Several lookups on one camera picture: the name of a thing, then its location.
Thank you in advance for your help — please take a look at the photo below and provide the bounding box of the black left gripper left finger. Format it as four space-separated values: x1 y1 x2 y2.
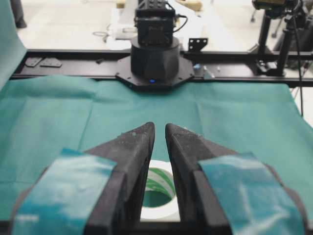
9 122 155 235

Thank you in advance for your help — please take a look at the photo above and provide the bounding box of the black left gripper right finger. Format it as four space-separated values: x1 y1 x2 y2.
165 123 311 235

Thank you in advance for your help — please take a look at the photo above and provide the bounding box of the white duct tape roll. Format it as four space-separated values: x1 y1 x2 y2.
140 160 180 222

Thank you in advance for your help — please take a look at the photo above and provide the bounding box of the green table cloth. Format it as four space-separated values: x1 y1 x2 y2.
0 0 313 220

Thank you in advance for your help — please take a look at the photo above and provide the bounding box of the black flat plate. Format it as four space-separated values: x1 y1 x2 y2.
40 58 62 68
24 57 43 68

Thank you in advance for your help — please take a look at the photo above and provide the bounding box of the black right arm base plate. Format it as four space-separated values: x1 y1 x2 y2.
115 56 194 92

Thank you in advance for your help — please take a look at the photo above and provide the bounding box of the black aluminium frame rail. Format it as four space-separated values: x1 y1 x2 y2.
10 49 313 88

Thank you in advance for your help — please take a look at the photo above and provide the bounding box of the black corner bracket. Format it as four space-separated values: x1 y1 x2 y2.
188 38 208 52

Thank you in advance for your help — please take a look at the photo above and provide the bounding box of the black camera tripod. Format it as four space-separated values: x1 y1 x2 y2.
252 0 313 76

